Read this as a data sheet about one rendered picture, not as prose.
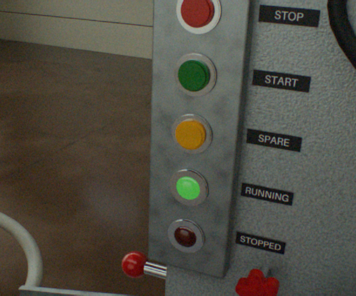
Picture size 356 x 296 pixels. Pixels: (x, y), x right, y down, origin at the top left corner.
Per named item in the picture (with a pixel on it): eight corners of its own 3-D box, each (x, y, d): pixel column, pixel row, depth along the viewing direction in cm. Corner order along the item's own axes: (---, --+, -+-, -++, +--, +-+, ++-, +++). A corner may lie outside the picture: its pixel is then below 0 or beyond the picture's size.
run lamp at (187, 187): (203, 198, 43) (204, 174, 42) (198, 205, 41) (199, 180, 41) (178, 192, 43) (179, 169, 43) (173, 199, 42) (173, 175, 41)
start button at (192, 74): (210, 91, 38) (212, 59, 37) (206, 94, 38) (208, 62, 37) (180, 87, 39) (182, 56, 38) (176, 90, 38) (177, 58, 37)
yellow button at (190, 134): (206, 148, 40) (208, 120, 39) (202, 153, 39) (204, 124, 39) (178, 143, 41) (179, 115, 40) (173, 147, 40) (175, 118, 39)
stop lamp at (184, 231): (199, 245, 45) (201, 223, 44) (195, 253, 43) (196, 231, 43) (176, 239, 45) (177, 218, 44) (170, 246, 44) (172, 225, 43)
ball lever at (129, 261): (186, 280, 55) (188, 258, 54) (177, 296, 52) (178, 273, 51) (129, 264, 58) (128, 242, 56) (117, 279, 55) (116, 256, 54)
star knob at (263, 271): (281, 289, 45) (287, 256, 43) (273, 318, 41) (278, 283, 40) (243, 279, 46) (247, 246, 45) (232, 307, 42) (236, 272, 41)
